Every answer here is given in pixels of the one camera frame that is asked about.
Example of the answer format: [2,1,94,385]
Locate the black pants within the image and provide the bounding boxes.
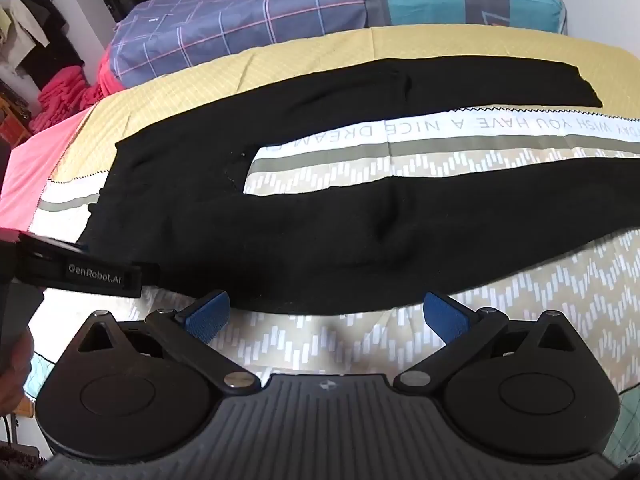
[80,57,640,317]

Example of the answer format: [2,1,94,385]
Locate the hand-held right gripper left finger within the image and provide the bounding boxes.
[74,290,262,397]

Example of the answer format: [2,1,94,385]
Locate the teal cloth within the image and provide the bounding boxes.
[609,389,640,467]

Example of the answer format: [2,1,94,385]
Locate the red fleece blanket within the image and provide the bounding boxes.
[27,50,122,134]

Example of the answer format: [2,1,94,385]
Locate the wooden stool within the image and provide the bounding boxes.
[0,80,32,150]

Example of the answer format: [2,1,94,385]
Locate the pink bed sheet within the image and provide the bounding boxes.
[0,107,97,235]

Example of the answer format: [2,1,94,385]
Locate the person's left hand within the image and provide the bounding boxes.
[0,327,37,417]

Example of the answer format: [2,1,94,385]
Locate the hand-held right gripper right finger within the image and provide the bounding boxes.
[394,291,577,395]

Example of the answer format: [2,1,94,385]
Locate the blue plaid quilt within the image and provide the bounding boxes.
[107,0,569,89]

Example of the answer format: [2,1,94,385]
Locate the pile of hanging clothes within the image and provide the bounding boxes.
[0,0,87,92]

